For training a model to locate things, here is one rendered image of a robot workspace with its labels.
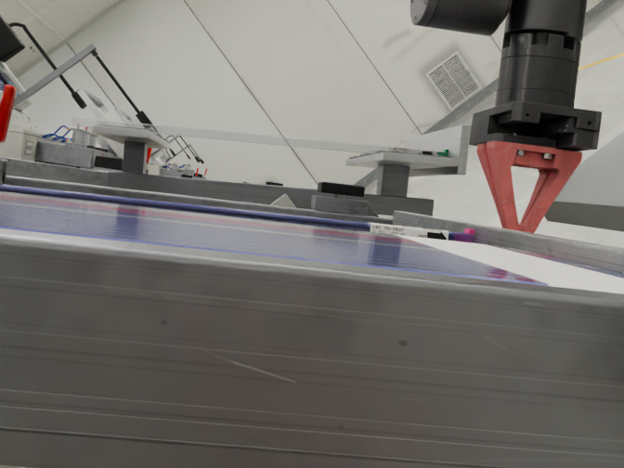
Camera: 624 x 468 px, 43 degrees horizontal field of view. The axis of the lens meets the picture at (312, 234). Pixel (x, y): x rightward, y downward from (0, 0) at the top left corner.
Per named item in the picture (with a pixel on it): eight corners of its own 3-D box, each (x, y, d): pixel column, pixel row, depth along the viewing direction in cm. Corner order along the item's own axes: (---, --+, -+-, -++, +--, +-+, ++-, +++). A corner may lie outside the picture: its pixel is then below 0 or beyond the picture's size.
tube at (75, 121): (445, 160, 111) (446, 152, 111) (448, 160, 110) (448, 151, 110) (73, 125, 106) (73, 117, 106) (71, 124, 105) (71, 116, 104)
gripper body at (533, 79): (512, 127, 55) (525, 19, 55) (468, 136, 65) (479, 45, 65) (602, 138, 56) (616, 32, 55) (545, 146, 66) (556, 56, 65)
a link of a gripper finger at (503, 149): (483, 241, 58) (499, 112, 58) (455, 236, 65) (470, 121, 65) (572, 251, 59) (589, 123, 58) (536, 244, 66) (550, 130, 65)
